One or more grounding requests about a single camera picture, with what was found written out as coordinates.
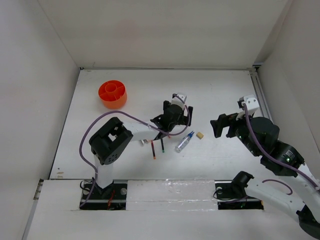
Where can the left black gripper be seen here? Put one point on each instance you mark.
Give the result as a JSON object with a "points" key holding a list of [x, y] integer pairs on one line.
{"points": [[183, 120]]}

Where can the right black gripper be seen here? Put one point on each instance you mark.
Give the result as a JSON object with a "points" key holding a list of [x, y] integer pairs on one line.
{"points": [[224, 120]]}

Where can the white pink mini stapler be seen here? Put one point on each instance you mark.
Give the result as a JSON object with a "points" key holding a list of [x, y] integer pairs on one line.
{"points": [[144, 141]]}

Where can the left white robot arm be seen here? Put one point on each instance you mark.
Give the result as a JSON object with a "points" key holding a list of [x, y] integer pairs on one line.
{"points": [[109, 142]]}

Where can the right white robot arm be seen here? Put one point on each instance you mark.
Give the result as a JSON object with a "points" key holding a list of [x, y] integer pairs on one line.
{"points": [[302, 203]]}

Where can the tan eraser block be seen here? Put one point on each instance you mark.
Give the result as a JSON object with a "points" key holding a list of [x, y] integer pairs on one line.
{"points": [[199, 135]]}

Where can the clear spray bottle blue nozzle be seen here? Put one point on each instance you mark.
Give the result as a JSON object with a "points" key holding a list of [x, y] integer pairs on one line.
{"points": [[184, 142]]}

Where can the green pen refill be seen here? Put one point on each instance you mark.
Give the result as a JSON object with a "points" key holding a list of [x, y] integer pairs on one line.
{"points": [[162, 145]]}

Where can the red pen refill left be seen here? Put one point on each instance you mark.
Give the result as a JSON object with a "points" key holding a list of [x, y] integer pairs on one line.
{"points": [[153, 149]]}

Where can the orange round compartment organizer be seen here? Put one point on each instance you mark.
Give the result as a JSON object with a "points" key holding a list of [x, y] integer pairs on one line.
{"points": [[113, 94]]}

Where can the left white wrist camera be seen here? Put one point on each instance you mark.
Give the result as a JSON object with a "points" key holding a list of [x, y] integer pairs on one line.
{"points": [[179, 99]]}

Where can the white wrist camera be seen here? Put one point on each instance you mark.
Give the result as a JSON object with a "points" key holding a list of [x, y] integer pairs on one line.
{"points": [[251, 103], [179, 99]]}

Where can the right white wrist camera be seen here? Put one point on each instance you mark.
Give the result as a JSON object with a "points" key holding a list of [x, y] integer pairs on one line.
{"points": [[251, 103]]}

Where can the aluminium rail right edge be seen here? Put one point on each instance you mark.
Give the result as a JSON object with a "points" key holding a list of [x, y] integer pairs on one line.
{"points": [[253, 72]]}

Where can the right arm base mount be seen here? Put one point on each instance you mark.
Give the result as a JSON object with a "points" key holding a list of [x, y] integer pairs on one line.
{"points": [[227, 199]]}

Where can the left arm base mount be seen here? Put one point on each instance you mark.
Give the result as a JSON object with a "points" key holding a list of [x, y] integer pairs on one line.
{"points": [[114, 198]]}

